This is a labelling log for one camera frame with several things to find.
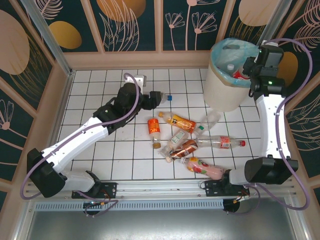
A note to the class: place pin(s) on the clear bottle red cap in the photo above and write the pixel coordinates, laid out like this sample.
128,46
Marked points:
225,142

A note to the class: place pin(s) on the brown coffee drink bottle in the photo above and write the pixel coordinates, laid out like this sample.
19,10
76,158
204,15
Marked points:
186,147

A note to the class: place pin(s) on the clear bottle green cap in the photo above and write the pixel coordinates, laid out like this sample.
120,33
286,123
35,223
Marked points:
208,122

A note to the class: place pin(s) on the beige round waste bin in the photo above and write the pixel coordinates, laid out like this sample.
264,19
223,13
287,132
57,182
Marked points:
222,92

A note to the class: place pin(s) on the white green label bottle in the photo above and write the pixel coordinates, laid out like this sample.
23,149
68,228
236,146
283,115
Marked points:
177,137

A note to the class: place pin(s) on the grey metal sheet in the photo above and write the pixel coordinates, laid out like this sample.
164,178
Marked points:
162,225

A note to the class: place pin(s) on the yellow orange juice bottle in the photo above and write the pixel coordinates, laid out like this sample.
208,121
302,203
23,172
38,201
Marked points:
178,121

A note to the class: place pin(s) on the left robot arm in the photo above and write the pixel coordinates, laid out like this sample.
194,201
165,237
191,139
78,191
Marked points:
75,142

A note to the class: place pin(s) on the light blue bin liner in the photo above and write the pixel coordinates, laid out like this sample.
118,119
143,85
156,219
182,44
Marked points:
225,50

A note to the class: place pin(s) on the orange NFC label bottle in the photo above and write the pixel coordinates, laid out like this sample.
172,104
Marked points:
153,127

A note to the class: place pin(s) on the red label cola bottle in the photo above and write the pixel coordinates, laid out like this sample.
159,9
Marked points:
237,74

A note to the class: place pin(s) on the aluminium corner post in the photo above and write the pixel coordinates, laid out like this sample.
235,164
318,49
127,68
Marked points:
50,42
272,25

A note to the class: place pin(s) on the pink fruit drink bottle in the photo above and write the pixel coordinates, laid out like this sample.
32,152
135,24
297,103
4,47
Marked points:
202,168

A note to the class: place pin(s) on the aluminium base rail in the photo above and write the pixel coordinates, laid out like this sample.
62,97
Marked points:
162,188

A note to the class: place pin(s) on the clear bottle white cap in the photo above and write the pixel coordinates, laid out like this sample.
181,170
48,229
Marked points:
230,67

